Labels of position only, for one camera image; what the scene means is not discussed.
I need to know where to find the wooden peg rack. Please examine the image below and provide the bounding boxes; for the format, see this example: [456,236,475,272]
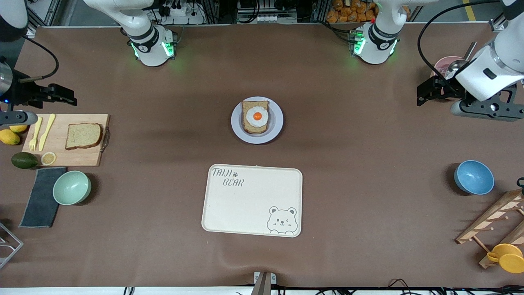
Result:
[456,188,524,269]

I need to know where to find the mint green bowl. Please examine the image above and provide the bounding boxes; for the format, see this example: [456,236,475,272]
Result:
[52,170,92,206]

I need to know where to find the wooden cutting board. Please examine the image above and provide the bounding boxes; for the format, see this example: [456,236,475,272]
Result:
[22,113,111,167]

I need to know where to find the plain brown bread slice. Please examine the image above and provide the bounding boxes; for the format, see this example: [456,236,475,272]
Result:
[65,123,103,150]

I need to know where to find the pink bowl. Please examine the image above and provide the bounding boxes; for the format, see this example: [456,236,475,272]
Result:
[431,56,465,79]

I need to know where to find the metal scoop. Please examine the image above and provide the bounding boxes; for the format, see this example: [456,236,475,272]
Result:
[445,41,477,80]

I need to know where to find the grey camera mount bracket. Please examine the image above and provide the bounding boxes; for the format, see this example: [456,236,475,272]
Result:
[253,271,277,295]

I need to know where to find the metal wire rack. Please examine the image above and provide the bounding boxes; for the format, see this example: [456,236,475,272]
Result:
[0,221,24,270]

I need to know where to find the cream bear print tray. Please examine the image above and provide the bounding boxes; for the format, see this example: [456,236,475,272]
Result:
[201,164,303,238]

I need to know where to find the lavender round plate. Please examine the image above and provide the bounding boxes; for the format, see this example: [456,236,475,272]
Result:
[230,96,284,144]

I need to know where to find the brown bread slice under egg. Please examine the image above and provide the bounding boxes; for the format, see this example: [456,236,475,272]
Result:
[241,100,270,134]

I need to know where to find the yellow plastic fork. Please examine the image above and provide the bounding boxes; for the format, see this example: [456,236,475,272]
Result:
[29,117,43,152]

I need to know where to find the orange snack packets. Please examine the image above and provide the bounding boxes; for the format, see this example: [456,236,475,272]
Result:
[326,0,411,23]

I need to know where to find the white power strip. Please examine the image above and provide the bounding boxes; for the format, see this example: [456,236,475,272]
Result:
[158,0,205,25]

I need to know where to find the yellow cup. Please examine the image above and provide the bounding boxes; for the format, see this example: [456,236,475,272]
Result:
[486,243,524,274]

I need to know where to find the blue bowl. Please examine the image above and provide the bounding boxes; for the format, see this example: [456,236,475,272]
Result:
[454,160,495,195]

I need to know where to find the yellow plastic knife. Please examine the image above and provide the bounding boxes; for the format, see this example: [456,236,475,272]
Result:
[39,113,56,151]

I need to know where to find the dark grey cloth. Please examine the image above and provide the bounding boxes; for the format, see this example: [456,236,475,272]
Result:
[18,167,67,228]

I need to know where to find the green avocado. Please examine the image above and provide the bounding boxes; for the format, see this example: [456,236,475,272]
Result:
[11,152,38,169]

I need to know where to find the fried egg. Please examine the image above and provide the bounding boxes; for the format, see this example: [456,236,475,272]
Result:
[246,106,269,127]

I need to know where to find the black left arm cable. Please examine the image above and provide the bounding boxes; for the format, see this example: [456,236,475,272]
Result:
[417,0,502,84]

